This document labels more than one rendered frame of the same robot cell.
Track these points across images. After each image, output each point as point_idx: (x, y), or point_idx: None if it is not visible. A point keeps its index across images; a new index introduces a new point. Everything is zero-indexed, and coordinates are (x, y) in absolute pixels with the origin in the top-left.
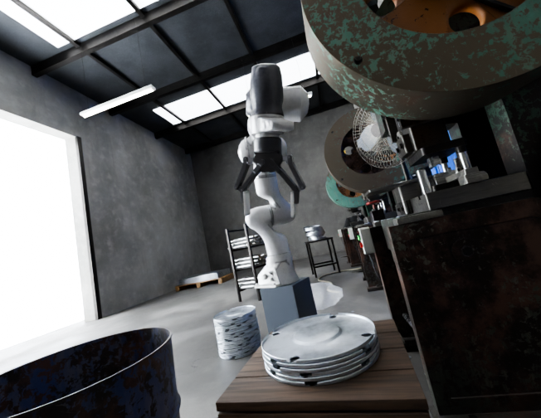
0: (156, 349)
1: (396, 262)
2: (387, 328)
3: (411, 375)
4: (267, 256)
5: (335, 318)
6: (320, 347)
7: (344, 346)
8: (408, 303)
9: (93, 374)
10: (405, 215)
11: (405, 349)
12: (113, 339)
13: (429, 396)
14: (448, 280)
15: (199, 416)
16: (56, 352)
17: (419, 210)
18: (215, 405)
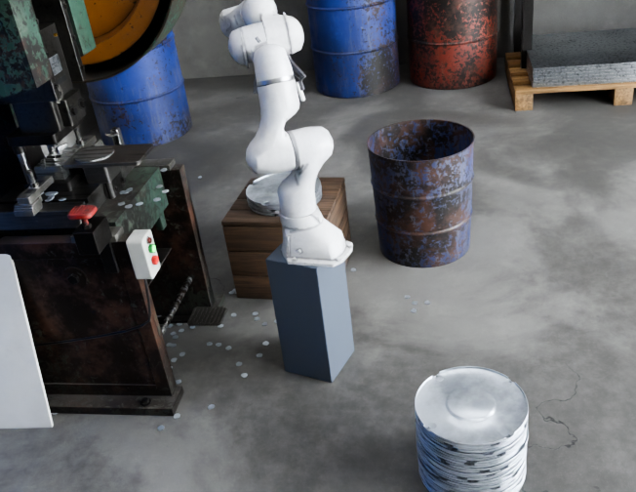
0: (367, 143)
1: (188, 198)
2: (233, 212)
3: (248, 184)
4: (316, 205)
5: (264, 201)
6: (283, 179)
7: (270, 179)
8: (197, 226)
9: (455, 176)
10: (100, 205)
11: (238, 196)
12: (441, 161)
13: (203, 330)
14: None
15: (448, 324)
16: (467, 146)
17: (125, 174)
18: (437, 337)
